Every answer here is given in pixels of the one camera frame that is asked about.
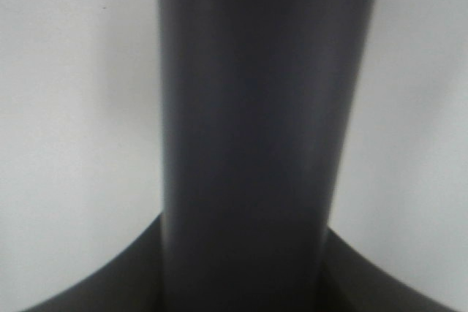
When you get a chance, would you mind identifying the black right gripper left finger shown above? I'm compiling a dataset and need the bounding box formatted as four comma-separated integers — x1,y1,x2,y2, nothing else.
28,216,163,312

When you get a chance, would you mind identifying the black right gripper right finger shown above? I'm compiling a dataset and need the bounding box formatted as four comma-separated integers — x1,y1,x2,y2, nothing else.
316,229,452,312

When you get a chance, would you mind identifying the purple hand brush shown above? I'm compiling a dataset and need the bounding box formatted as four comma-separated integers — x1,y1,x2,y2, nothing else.
159,0,373,311

